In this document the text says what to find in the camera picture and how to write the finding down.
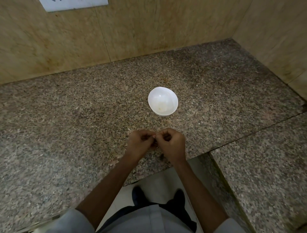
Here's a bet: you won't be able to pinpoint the light grey shirt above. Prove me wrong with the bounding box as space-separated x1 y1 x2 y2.
31 204 248 233

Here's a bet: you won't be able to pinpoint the person's left black shoe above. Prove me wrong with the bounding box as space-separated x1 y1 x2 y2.
132 186 150 206

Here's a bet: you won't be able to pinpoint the white wall plate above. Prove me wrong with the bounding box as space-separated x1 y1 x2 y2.
39 0 109 12

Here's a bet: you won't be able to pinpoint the dark trousers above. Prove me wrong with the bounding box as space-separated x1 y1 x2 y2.
105 201 197 233

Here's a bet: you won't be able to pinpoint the person's left hand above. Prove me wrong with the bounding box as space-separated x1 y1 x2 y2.
125 130 158 161

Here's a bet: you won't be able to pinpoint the person's black shoe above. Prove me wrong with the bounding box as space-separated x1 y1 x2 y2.
173 189 187 205
132 186 150 206

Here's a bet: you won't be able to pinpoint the person's right black shoe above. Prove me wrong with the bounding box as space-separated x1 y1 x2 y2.
173 189 187 205

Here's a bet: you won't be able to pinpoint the person's left forearm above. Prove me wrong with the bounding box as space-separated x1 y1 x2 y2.
75 152 142 231

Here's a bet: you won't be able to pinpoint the person's right hand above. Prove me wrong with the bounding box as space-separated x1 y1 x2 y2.
153 128 187 163

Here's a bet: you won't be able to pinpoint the white bowl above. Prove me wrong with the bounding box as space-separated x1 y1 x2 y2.
148 87 179 117

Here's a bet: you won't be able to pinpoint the person's right forearm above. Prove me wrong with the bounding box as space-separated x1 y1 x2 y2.
171 158 229 233

